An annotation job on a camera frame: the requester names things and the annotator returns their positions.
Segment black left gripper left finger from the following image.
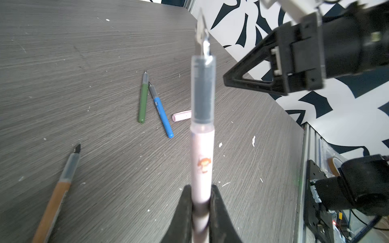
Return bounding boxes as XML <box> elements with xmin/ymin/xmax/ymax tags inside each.
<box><xmin>161</xmin><ymin>185</ymin><xmax>192</xmax><ymax>243</ymax></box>

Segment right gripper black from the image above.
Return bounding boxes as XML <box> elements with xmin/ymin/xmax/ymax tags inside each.
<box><xmin>223</xmin><ymin>2</ymin><xmax>389</xmax><ymax>95</ymax></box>

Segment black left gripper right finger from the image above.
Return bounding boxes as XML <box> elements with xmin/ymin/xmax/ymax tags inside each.
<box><xmin>209</xmin><ymin>184</ymin><xmax>242</xmax><ymax>243</ymax></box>

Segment pink fountain pen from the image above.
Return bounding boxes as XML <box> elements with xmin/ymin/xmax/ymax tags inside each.
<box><xmin>190</xmin><ymin>11</ymin><xmax>216</xmax><ymax>243</ymax></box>

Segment pink pen cap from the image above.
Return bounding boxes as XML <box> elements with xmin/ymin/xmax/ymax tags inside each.
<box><xmin>172</xmin><ymin>110</ymin><xmax>191</xmax><ymax>122</ymax></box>

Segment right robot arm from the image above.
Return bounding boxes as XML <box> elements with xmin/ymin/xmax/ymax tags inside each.
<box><xmin>223</xmin><ymin>2</ymin><xmax>389</xmax><ymax>243</ymax></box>

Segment blue pen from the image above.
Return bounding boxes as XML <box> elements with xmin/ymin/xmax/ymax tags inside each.
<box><xmin>149</xmin><ymin>83</ymin><xmax>174</xmax><ymax>139</ymax></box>

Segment green pen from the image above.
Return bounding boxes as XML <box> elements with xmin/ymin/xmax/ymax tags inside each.
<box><xmin>138</xmin><ymin>70</ymin><xmax>149</xmax><ymax>124</ymax></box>

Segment orange brown pen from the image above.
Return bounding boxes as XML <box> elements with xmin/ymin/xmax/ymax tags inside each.
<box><xmin>32</xmin><ymin>144</ymin><xmax>81</xmax><ymax>243</ymax></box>

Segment tape roll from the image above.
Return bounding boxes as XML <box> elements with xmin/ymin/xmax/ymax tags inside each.
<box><xmin>327</xmin><ymin>157</ymin><xmax>342</xmax><ymax>177</ymax></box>

